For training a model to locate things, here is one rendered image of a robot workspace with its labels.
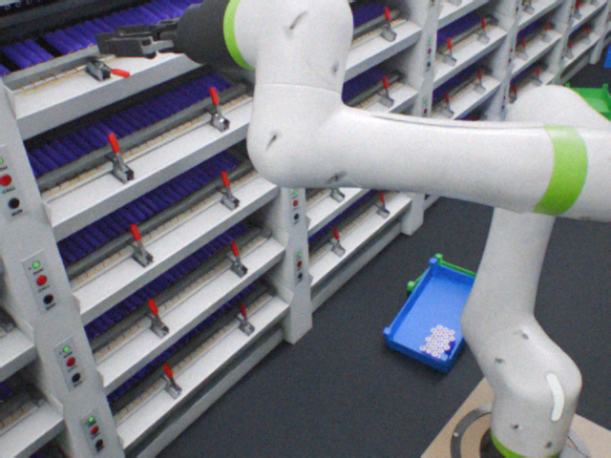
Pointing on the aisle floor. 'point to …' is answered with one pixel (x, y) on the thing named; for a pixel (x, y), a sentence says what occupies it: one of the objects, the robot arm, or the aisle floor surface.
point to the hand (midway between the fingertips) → (122, 39)
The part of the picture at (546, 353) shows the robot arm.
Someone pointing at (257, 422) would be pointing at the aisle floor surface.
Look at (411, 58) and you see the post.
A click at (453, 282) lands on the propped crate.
